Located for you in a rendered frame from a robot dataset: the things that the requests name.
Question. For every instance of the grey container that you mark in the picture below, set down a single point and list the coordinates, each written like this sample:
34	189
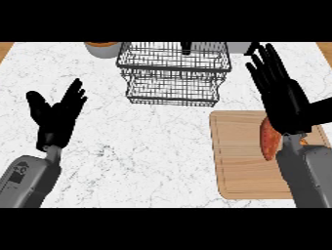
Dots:
237	47

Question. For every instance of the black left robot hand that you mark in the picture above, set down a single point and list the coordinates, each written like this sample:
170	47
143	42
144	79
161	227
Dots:
55	120

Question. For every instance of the grey pot with orange contents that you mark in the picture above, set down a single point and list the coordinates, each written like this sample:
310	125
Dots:
103	49

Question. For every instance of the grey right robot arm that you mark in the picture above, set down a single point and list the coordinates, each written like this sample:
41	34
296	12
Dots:
313	172

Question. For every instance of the wooden cutting board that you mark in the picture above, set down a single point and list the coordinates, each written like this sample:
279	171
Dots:
243	156

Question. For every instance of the orange sweet potato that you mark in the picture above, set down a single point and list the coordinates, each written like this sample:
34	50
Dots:
270	141

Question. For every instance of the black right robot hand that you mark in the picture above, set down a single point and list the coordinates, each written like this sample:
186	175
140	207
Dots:
289	104

